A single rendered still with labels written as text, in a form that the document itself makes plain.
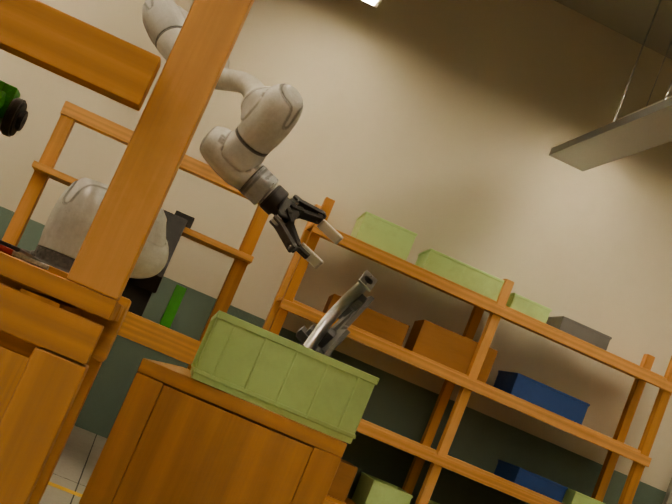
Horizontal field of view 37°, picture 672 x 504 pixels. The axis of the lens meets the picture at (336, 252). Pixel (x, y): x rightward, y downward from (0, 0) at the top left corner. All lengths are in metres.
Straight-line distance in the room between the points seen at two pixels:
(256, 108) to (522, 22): 6.24
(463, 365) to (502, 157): 1.80
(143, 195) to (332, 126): 6.24
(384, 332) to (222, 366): 4.97
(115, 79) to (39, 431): 0.59
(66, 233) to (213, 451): 0.69
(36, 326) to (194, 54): 0.53
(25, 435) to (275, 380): 0.83
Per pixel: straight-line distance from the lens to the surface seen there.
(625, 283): 8.57
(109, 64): 1.71
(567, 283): 8.36
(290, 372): 2.39
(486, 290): 7.50
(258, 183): 2.49
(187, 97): 1.75
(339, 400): 2.41
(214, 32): 1.78
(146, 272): 2.86
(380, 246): 7.29
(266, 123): 2.43
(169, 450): 2.40
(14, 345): 2.60
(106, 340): 2.26
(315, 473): 2.38
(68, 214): 2.67
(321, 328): 2.52
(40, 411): 1.72
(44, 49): 1.73
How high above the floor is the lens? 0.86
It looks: 8 degrees up
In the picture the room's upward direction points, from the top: 23 degrees clockwise
